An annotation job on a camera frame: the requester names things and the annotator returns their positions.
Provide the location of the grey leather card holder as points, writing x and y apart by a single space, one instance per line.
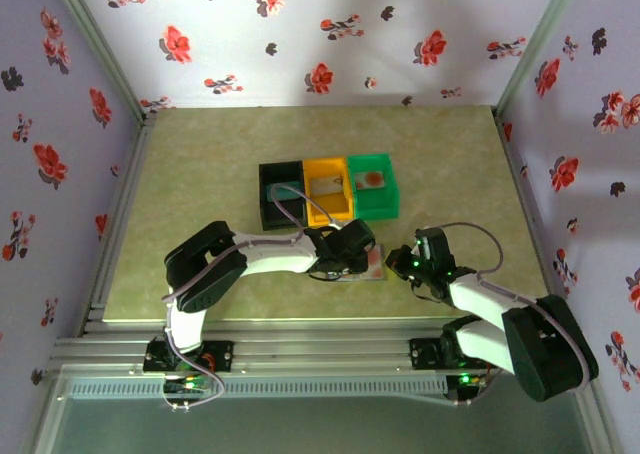
360 275

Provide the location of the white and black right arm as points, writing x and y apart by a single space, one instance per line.
475 294

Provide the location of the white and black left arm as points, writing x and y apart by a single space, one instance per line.
280 259

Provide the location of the white VIP card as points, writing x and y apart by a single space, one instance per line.
327 184

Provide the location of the teal card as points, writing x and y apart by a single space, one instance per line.
290 196

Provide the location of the green plastic bin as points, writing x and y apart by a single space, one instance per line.
375 204

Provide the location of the black plastic bin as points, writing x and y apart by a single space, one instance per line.
282 219

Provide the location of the yellow plastic bin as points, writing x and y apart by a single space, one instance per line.
325 166

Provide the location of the control circuit board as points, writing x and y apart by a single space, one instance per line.
465 379
192 384

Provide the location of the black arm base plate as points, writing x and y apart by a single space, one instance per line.
422 354
222 356

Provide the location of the aluminium table side rail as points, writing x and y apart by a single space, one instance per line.
140 149
517 184

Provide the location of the aluminium lower frame rail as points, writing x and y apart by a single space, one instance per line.
602 424
47 414

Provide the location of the aluminium frame post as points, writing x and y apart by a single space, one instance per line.
102 49
533 49

